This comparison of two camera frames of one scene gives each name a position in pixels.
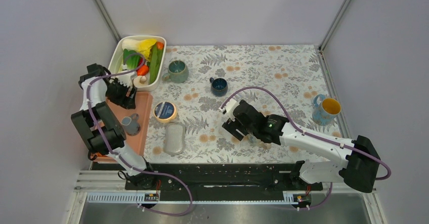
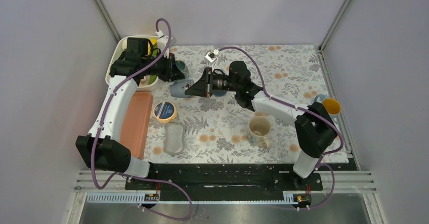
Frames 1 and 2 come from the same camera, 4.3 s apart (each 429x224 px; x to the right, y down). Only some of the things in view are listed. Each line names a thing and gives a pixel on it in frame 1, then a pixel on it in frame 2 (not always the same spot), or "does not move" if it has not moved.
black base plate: x=221 y=177 does not move
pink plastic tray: x=135 y=122 does not move
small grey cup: x=131 y=124 to x=177 y=89
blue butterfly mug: x=326 y=112 does not move
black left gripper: x=128 y=102 to x=171 y=73
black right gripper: x=232 y=126 to x=204 y=87
